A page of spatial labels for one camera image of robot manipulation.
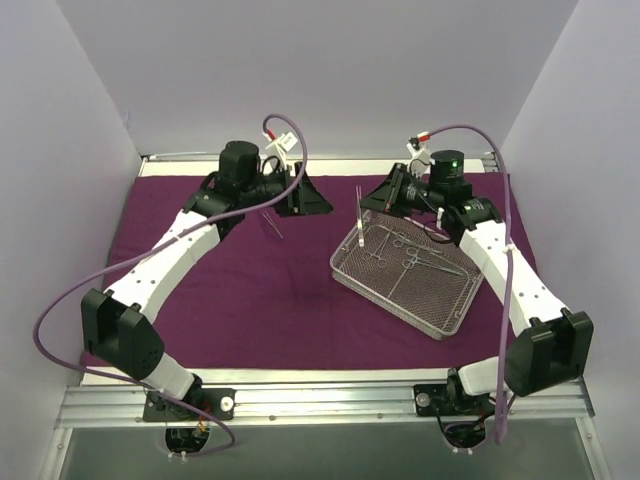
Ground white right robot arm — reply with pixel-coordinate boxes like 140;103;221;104
359;150;594;413

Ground steel surgical scissors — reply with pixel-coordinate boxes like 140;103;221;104
362;226;393;269

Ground aluminium right side rail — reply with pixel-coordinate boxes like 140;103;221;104
480;151;502;173

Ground aluminium back rail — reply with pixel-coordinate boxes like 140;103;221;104
140;149;496;162

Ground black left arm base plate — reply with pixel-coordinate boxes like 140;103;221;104
142;387;236;422

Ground purple cloth wrap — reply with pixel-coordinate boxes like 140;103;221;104
79;171;544;372

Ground wire mesh instrument tray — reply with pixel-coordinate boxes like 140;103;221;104
329;210;484;340

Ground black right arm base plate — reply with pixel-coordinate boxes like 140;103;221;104
413;383;495;417

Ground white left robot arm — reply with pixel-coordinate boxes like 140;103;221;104
81;140;333;419

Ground aluminium front frame rail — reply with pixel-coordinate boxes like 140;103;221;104
57;376;594;428

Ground steel forceps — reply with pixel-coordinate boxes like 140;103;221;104
392;235;443;270
392;234;465;277

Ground steel tweezers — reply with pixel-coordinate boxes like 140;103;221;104
355;184;365;248
261;212;284;239

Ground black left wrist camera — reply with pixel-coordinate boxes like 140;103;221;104
263;130;299;171

